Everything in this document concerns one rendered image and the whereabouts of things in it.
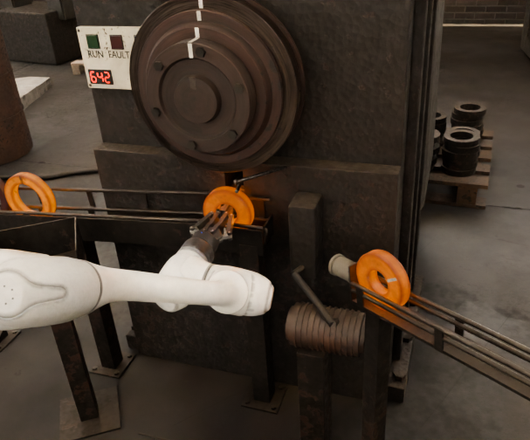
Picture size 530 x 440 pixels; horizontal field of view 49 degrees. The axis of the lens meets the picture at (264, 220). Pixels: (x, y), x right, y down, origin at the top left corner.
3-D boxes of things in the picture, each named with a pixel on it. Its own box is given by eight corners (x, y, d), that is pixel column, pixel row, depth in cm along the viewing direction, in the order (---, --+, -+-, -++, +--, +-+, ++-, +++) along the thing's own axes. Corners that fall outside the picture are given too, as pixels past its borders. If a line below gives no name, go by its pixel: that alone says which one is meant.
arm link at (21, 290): (104, 250, 99) (35, 249, 102) (37, 250, 82) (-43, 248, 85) (101, 327, 98) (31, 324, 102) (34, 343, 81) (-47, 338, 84)
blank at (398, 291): (380, 308, 150) (371, 313, 149) (356, 253, 151) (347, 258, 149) (421, 303, 137) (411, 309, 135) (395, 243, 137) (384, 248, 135)
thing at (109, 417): (44, 404, 208) (-16, 233, 172) (119, 386, 214) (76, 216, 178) (43, 450, 191) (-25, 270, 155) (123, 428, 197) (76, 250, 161)
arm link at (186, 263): (174, 274, 155) (220, 285, 152) (147, 313, 143) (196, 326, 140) (170, 242, 149) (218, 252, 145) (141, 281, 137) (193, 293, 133)
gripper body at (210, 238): (188, 258, 158) (201, 238, 166) (216, 262, 156) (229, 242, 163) (182, 236, 154) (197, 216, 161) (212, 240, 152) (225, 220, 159)
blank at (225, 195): (201, 186, 173) (196, 191, 170) (249, 183, 167) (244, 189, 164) (213, 231, 179) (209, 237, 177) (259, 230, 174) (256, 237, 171)
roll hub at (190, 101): (162, 141, 158) (146, 37, 144) (259, 149, 150) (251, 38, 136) (153, 149, 154) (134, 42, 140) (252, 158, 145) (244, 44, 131)
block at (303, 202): (299, 257, 180) (297, 188, 168) (325, 260, 177) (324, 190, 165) (290, 277, 171) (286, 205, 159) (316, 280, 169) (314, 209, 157)
